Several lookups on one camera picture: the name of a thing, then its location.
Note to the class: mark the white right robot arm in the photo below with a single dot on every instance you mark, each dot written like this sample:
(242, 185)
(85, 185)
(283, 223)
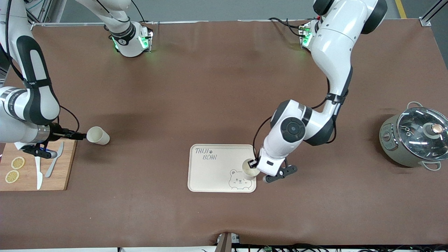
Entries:
(35, 105)

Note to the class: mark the cream bear print tray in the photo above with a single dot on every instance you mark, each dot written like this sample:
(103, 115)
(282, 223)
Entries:
(213, 175)

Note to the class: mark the grey-green cooking pot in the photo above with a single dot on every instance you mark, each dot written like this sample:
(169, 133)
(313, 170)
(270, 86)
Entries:
(392, 150)

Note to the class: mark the brown table cover sheet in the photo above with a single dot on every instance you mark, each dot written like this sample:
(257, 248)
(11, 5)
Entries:
(210, 87)

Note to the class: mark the grey plastic knife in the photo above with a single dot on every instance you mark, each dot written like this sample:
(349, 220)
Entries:
(52, 168)

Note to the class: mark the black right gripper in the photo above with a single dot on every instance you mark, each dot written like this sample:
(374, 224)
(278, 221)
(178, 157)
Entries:
(56, 132)

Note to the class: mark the metal table edge clamp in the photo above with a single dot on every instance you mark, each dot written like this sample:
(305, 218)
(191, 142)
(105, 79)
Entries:
(225, 243)

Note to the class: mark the aluminium frame post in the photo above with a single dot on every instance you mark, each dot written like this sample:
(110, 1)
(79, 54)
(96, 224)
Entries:
(33, 24)
(425, 22)

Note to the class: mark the white plastic knife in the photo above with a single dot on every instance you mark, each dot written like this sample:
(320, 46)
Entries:
(39, 178)

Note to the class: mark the yellow lemon slice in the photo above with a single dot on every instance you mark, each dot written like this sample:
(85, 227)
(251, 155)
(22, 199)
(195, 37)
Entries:
(18, 162)
(12, 176)

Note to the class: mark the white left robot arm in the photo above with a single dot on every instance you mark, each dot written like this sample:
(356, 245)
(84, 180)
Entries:
(332, 45)

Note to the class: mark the glass pot lid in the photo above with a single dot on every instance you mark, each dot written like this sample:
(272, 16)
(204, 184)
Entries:
(416, 147)

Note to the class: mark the white plastic cup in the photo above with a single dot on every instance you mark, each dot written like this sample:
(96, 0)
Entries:
(99, 136)
(249, 172)

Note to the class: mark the wooden cutting board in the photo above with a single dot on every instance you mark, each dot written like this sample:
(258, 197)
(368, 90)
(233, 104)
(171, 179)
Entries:
(66, 168)

